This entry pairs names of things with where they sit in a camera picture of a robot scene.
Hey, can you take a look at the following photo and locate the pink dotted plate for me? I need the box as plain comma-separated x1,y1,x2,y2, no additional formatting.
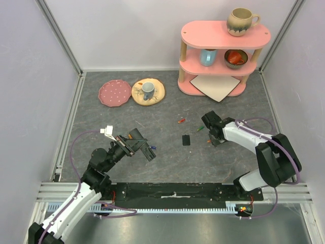
98,80,132,107

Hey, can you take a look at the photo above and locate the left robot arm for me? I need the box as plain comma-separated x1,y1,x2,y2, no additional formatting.
27,126,156,243

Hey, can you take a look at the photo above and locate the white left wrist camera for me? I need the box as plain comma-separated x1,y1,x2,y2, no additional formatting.
100,125,116,141

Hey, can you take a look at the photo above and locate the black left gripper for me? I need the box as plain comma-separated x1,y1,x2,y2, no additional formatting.
103,134,147,172

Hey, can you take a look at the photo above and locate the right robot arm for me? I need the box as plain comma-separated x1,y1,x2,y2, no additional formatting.
202,111,302,200

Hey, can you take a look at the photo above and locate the yellow floral plate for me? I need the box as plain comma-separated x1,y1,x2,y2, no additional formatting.
132,78,166,106

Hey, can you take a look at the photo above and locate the black remote control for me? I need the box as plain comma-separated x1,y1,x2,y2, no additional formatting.
141,146,156,162

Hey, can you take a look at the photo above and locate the dark patterned bowl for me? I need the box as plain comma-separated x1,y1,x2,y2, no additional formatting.
224,49,248,70

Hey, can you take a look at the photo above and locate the red cup in bowl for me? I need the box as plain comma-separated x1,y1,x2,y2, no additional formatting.
227,51,245,65

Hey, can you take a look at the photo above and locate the black battery cover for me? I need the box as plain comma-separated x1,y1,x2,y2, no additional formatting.
182,135,190,146

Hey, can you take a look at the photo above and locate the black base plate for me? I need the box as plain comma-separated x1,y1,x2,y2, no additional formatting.
101,182,264,209

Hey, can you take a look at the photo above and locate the pink three-tier shelf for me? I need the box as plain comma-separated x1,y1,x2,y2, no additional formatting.
178,20,271,97

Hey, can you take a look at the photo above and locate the white square plate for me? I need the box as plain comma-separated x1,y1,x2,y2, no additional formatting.
190,75,240,102

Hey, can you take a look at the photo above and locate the grey blue mug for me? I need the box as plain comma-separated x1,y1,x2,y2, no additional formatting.
142,82,155,101

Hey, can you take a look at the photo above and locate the light blue mug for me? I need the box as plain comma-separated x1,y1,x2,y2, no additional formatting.
200,49,218,67

